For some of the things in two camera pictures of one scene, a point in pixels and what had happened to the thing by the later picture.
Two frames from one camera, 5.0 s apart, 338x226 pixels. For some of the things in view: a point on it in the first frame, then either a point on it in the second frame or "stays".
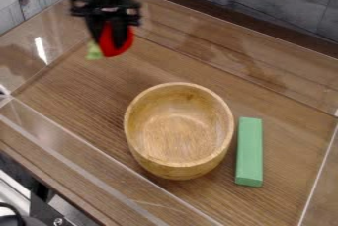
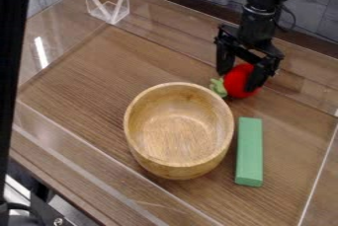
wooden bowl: (177, 129) stays
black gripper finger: (119, 23) -> (262, 70)
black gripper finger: (96, 26) -> (226, 50)
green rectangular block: (248, 159) stays
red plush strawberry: (104, 47) -> (235, 81)
